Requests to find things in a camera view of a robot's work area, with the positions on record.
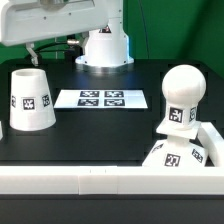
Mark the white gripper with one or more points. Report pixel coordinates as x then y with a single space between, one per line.
24 21

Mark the white lamp shade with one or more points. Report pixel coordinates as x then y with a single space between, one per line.
31 107

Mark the white lamp bulb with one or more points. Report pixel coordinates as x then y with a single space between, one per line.
183 87

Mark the white lamp base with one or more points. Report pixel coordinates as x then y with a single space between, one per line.
176 150

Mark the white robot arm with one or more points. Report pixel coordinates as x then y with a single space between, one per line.
105 49

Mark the white marker sheet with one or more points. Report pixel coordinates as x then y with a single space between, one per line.
101 99

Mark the white block at left edge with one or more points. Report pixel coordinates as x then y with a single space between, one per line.
1 132

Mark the white front fence rail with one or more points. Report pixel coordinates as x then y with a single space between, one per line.
81 180

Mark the white fence rail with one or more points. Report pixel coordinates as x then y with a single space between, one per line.
211 140
81 180

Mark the white right fence rail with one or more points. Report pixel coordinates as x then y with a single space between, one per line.
211 140

